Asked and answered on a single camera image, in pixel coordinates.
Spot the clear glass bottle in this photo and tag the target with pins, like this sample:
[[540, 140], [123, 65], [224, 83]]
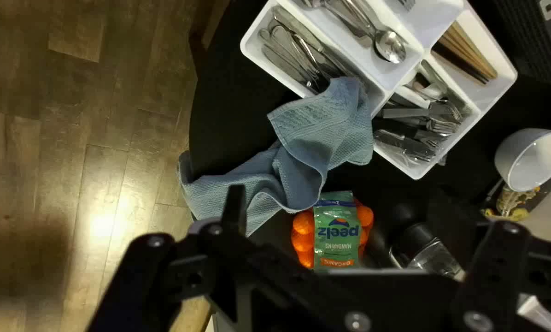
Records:
[[412, 246]]

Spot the white cutlery tray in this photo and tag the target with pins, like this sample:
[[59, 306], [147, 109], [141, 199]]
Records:
[[422, 26]]

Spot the blue dish cloth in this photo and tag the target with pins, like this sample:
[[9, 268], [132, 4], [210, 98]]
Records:
[[313, 137]]

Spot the silver spoon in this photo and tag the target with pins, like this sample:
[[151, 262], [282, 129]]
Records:
[[383, 41]]

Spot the white measuring cup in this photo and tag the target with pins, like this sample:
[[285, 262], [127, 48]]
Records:
[[523, 159]]

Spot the wooden chopsticks bundle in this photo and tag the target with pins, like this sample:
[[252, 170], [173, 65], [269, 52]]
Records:
[[460, 52]]

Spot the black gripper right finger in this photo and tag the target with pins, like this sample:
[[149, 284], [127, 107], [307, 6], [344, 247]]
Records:
[[506, 284]]

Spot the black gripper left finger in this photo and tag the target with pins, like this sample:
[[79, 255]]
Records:
[[156, 273]]

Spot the bag of orange fruit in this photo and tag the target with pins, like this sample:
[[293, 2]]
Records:
[[331, 235]]

